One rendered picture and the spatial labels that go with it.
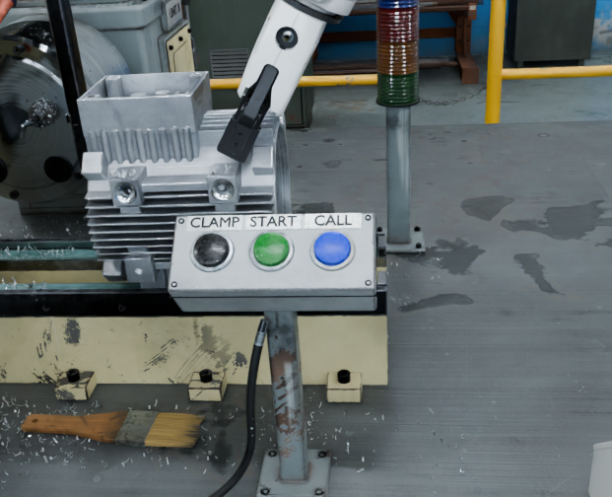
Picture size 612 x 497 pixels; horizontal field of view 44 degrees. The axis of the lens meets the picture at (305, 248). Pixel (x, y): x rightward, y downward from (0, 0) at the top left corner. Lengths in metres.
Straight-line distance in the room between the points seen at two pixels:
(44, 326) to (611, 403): 0.65
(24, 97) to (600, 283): 0.84
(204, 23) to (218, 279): 3.45
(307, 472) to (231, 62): 3.38
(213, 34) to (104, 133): 3.22
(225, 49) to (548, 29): 2.37
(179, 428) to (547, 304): 0.52
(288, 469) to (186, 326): 0.22
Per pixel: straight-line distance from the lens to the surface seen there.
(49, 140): 1.15
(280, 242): 0.62
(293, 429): 0.74
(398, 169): 1.15
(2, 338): 0.98
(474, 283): 1.11
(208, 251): 0.63
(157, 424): 0.87
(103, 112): 0.82
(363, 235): 0.62
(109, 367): 0.95
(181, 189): 0.79
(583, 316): 1.06
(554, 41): 5.51
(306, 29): 0.70
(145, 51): 1.31
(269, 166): 0.77
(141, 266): 0.83
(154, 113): 0.81
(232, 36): 4.01
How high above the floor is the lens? 1.35
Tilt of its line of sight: 27 degrees down
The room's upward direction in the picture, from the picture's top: 4 degrees counter-clockwise
